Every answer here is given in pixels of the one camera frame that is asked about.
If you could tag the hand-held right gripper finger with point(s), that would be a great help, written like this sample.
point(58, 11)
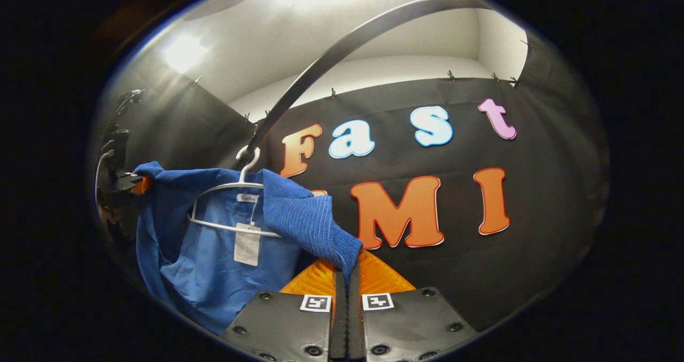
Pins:
point(340, 319)
point(354, 319)

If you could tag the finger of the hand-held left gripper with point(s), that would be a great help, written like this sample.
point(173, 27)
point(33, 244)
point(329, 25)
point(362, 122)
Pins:
point(120, 183)

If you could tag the white plastic hanger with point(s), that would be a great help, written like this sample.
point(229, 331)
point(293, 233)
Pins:
point(245, 177)

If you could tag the black clothes rack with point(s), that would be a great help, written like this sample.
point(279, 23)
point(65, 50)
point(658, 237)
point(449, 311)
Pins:
point(331, 52)

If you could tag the small ceiling light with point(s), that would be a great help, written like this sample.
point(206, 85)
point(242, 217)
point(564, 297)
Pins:
point(184, 52)

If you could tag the black backdrop cloth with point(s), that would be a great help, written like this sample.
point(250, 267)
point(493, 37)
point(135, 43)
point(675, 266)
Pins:
point(534, 201)

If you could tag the row of black backdrop clips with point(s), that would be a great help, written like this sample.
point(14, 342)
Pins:
point(451, 75)

